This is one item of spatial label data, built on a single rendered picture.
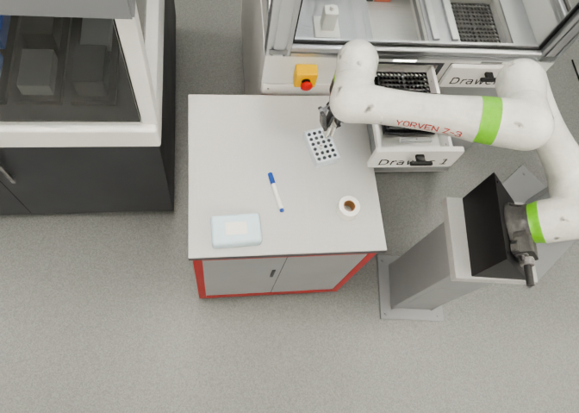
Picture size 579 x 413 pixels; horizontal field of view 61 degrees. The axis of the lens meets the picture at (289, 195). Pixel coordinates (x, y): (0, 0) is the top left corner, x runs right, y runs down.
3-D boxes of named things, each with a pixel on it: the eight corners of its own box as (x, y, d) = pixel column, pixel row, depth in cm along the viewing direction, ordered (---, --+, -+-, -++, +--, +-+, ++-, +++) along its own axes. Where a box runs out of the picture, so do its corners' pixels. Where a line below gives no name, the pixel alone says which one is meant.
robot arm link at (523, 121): (538, 128, 127) (559, 91, 117) (544, 164, 119) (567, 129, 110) (467, 117, 129) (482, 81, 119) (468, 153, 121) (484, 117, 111)
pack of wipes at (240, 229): (258, 216, 153) (259, 211, 149) (261, 245, 150) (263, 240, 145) (209, 220, 150) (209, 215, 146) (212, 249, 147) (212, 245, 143)
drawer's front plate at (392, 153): (450, 166, 163) (465, 151, 153) (367, 167, 159) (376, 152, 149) (449, 161, 164) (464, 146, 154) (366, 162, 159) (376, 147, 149)
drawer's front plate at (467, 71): (512, 88, 180) (530, 69, 170) (438, 86, 176) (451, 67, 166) (511, 84, 181) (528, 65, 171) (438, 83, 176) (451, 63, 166)
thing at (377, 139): (446, 159, 162) (455, 151, 157) (372, 160, 158) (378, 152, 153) (424, 61, 177) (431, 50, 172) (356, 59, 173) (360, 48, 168)
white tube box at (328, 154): (338, 162, 165) (340, 157, 161) (314, 168, 162) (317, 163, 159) (325, 131, 169) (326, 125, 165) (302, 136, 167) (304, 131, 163)
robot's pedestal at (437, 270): (442, 322, 226) (541, 285, 157) (380, 319, 223) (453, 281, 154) (435, 259, 238) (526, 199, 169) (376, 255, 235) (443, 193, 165)
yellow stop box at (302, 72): (314, 89, 165) (319, 76, 159) (294, 89, 164) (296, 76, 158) (313, 77, 167) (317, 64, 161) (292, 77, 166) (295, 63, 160)
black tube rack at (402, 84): (431, 138, 164) (438, 128, 158) (381, 138, 162) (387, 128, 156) (419, 83, 173) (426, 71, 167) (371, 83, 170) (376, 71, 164)
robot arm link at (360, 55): (386, 35, 126) (345, 25, 125) (381, 74, 121) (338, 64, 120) (370, 70, 139) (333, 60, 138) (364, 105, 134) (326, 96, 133)
